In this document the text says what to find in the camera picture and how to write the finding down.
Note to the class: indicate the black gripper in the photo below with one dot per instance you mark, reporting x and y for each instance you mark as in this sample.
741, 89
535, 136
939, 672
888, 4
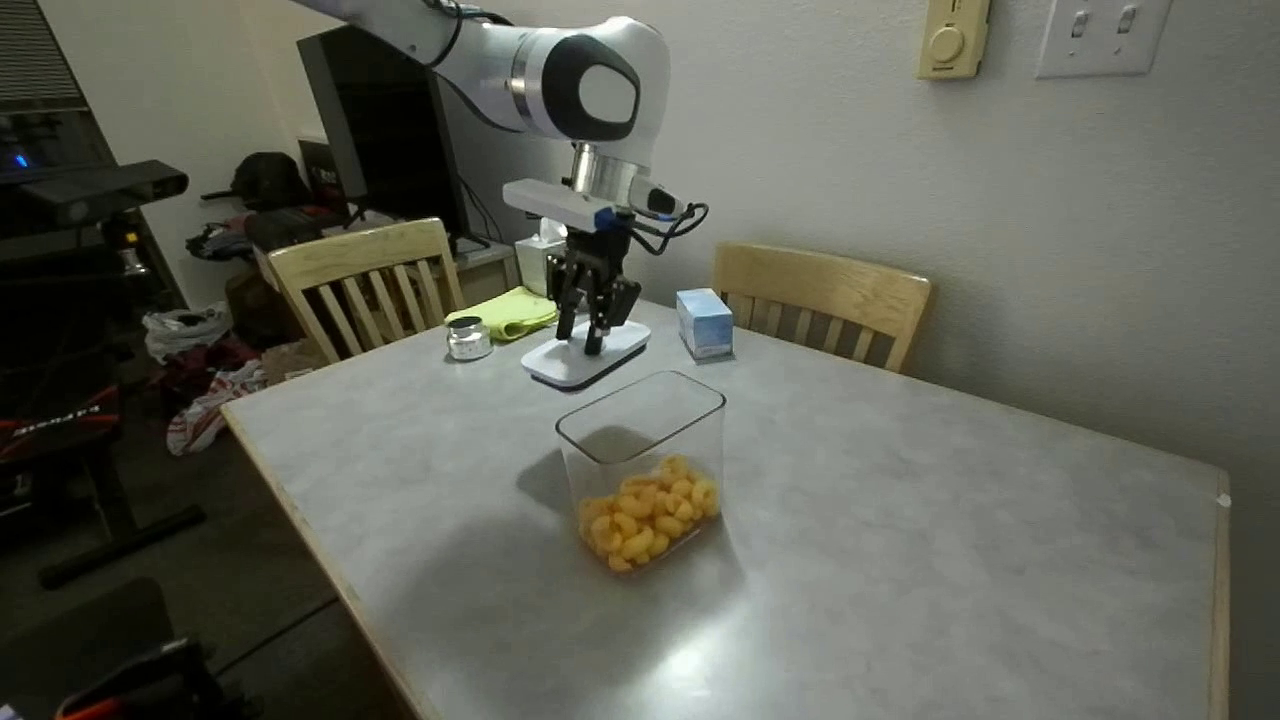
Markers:
593, 253

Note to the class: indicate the white rectangular container lid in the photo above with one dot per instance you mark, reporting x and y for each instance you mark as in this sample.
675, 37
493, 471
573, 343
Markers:
563, 362

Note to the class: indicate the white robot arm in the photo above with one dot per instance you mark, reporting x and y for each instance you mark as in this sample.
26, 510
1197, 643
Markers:
535, 75

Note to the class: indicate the clear plastic food container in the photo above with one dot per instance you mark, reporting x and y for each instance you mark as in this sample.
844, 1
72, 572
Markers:
643, 420

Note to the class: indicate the light blue tissue box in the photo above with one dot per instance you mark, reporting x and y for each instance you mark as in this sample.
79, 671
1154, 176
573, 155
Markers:
706, 326

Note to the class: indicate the round silver metal tin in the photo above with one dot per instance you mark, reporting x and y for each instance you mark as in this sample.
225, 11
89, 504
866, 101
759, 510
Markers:
465, 343

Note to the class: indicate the light wooden slatted chair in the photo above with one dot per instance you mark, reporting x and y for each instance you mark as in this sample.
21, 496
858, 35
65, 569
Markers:
360, 244

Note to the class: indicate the wooden chair solid backrest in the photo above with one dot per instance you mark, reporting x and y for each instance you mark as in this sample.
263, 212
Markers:
841, 287

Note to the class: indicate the black flat screen monitor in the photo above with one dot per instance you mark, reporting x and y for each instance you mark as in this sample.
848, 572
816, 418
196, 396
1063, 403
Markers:
384, 132

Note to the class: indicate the black cap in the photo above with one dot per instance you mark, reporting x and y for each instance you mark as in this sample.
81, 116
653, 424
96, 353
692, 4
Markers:
271, 176

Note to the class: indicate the pile of clothes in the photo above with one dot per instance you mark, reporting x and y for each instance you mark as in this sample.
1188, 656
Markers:
203, 387

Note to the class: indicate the black sensor bar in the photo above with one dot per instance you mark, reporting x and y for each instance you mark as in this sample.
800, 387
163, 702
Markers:
113, 191

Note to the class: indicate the black metal stand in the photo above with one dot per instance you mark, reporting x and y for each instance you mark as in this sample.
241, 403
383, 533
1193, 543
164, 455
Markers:
101, 455

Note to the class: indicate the red and black bag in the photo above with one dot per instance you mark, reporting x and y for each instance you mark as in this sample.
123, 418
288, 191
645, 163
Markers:
146, 680

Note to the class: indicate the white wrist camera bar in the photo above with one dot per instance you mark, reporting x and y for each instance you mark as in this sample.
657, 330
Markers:
553, 206

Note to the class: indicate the beige wall thermostat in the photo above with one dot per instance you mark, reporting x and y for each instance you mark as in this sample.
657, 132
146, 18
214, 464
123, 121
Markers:
954, 37

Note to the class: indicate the white light switch plate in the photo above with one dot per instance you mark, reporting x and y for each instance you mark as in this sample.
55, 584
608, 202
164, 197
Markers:
1104, 35

